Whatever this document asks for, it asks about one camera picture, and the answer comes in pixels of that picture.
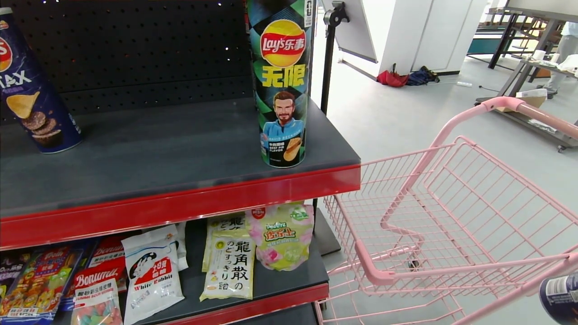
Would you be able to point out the blue colourful candy bag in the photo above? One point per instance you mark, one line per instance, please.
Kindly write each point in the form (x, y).
(38, 284)

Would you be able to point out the cardboard box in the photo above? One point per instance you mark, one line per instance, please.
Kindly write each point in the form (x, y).
(526, 98)

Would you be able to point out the white cabinet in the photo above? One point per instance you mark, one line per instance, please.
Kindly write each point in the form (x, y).
(424, 31)

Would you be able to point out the whiteboard on black stand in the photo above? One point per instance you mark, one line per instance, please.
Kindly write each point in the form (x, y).
(356, 27)

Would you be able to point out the green pink candy bag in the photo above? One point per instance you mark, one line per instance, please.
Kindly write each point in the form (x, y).
(284, 239)

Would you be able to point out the red gummy candy bag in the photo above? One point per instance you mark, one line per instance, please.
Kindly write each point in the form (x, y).
(95, 293)

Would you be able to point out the pink shopping cart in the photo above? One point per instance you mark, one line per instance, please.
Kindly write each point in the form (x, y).
(451, 216)

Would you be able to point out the dark purple snack bag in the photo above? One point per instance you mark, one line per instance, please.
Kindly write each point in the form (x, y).
(11, 266)

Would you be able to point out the pale yellow candy bag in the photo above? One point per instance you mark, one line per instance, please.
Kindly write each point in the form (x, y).
(223, 222)
(230, 266)

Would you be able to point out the white candy bag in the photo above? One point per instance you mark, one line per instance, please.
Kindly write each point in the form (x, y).
(152, 275)

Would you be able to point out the dark blue chips can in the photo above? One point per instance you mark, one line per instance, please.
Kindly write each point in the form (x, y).
(27, 90)

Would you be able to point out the black shop shelf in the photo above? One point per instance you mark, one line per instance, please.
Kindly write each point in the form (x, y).
(158, 149)

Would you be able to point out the black metal frame table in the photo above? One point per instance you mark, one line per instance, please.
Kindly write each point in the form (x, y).
(526, 40)

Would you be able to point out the red umbrella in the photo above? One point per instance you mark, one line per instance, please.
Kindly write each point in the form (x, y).
(391, 79)

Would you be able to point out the green black chips can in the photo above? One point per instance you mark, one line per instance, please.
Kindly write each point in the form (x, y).
(282, 90)

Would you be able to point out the person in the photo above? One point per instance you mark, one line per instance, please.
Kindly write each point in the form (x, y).
(564, 49)

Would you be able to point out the dark blue bag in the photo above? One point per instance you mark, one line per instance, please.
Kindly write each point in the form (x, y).
(421, 76)

